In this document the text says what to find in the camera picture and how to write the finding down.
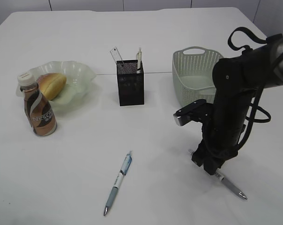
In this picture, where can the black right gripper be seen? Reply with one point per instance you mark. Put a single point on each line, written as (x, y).
(222, 127)

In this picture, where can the silver grey ballpoint pen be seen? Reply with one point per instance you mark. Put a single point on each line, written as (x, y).
(230, 185)

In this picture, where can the cream yellow ballpoint pen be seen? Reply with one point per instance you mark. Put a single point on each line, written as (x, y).
(139, 60)

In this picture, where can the transparent plastic ruler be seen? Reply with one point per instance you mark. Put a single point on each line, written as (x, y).
(116, 56)

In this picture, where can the brown Nescafe coffee bottle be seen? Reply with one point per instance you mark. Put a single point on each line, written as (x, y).
(37, 108)

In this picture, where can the sugared toy bread bun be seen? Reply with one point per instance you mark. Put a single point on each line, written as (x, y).
(51, 84)

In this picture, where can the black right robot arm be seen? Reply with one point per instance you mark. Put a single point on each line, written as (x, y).
(242, 80)

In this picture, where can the blue grey ballpoint pen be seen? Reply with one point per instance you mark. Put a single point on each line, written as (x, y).
(115, 188)

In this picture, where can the pale green plastic basket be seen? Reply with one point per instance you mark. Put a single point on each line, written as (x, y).
(192, 74)

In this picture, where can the black mesh pen holder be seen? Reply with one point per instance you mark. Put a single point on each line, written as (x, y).
(130, 83)

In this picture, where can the pale green wavy glass plate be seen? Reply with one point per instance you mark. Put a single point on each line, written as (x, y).
(79, 90)

